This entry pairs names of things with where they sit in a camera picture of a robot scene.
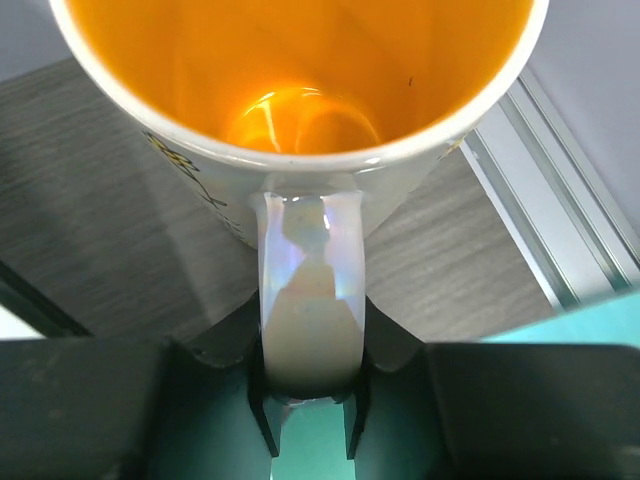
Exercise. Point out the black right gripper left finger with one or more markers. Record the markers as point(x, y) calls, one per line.
point(89, 408)

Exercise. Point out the aluminium rail right side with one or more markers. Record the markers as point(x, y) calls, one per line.
point(575, 239)

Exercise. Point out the teal plastic mat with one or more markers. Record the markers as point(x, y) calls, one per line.
point(313, 436)

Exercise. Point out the white dry-erase board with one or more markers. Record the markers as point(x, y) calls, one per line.
point(27, 314)

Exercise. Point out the white mug orange inside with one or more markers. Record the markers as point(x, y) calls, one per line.
point(304, 125)

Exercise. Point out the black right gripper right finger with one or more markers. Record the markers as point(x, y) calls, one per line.
point(491, 410)

